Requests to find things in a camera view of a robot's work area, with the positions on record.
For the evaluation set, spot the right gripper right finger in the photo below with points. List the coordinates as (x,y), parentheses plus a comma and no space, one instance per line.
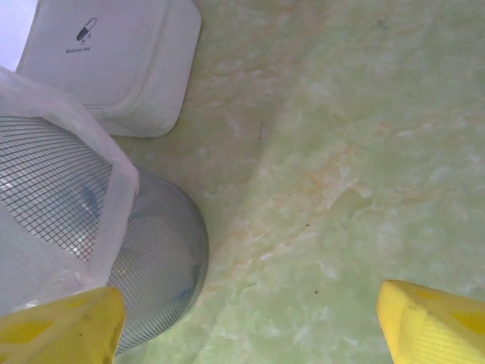
(432,326)

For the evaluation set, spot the white medicine bag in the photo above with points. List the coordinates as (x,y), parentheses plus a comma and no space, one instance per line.
(113,57)

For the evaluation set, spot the clear plastic bin liner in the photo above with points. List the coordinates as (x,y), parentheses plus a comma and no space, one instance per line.
(60,102)

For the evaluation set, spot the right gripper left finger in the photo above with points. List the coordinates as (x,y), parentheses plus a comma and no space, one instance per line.
(68,326)

